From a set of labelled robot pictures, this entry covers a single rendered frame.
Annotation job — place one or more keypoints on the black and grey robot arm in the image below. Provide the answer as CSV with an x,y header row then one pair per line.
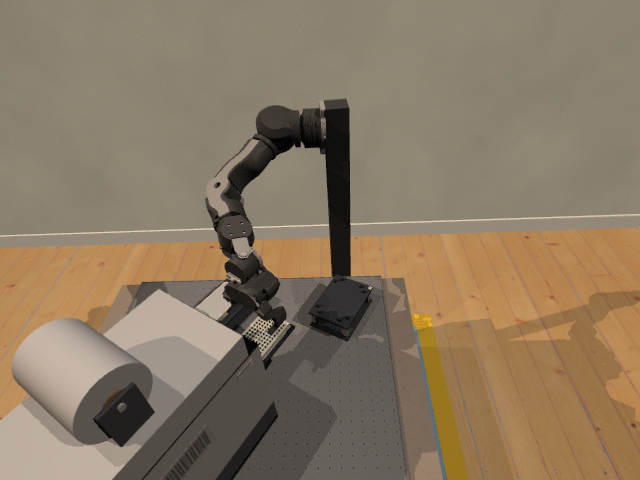
x,y
279,128

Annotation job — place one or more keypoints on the beige roll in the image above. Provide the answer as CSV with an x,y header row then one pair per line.
x,y
70,369

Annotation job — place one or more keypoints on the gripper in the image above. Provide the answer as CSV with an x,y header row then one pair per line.
x,y
264,285

